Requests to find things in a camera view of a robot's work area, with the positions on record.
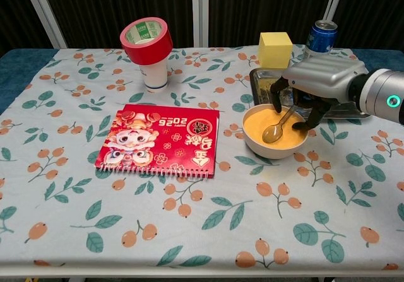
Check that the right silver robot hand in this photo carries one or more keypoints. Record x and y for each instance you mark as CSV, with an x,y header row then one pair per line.
x,y
325,74

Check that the translucent grey plastic spoon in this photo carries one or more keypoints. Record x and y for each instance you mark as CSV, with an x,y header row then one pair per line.
x,y
272,134

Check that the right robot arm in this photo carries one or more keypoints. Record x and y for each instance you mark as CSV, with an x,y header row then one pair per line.
x,y
378,92

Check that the stainless steel tray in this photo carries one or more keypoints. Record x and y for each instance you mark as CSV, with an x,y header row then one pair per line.
x,y
260,86

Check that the orange bowl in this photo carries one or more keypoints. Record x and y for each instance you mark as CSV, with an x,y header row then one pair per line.
x,y
274,151

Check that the blue soda can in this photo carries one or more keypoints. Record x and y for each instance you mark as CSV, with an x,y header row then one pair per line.
x,y
322,40

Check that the yellow foam cube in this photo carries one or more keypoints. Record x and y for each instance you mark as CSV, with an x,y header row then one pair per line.
x,y
274,50

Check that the dark corrugated screen panel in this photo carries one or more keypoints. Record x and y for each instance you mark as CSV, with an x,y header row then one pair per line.
x,y
15,14
104,7
268,4
375,10

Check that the white paper cup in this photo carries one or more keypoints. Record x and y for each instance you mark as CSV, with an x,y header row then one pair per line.
x,y
155,77

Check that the red tape roll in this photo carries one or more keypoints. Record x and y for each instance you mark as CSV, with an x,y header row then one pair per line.
x,y
151,51

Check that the red 2026 spiral calendar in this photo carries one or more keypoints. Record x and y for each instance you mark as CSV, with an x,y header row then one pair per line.
x,y
158,143

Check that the floral fruit print tablecloth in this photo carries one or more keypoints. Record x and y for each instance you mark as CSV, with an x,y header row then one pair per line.
x,y
202,212

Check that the white screen frame post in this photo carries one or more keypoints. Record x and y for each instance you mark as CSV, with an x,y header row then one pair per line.
x,y
200,10
44,14
334,1

